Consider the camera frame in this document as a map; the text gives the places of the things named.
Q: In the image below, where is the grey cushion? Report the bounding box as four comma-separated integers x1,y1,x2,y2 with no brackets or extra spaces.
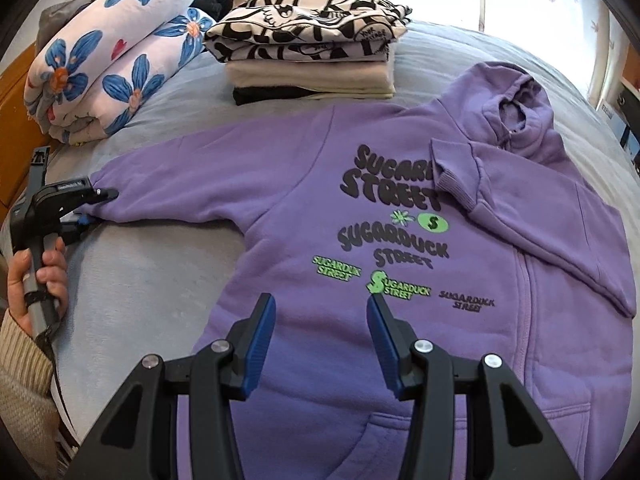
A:
37,2,77,47

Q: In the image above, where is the blue floral blanket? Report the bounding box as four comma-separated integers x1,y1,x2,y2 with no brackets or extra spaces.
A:
22,0,219,144

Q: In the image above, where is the cream folded garment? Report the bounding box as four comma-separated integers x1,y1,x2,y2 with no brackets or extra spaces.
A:
225,57,399,99

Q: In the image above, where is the person's left hand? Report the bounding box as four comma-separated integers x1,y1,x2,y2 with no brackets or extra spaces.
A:
7,237,69,337

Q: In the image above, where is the cluttered shelf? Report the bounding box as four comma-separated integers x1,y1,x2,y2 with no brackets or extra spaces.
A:
594,74,640,173

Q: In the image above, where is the orange wooden furniture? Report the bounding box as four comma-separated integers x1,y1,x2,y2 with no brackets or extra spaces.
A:
0,54,52,211

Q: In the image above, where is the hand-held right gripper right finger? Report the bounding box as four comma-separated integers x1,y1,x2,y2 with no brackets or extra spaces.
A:
366,294,584,480

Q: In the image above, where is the black wrist strap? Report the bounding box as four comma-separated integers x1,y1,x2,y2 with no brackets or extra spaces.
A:
31,324,67,421

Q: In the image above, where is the grey bed cover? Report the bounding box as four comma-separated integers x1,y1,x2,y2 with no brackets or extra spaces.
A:
44,20,640,461

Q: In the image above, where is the purple printed hoodie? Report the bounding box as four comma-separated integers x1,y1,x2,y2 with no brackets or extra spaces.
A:
90,62,640,480

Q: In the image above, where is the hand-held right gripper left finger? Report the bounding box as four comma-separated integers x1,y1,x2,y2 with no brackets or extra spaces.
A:
75,292,278,480

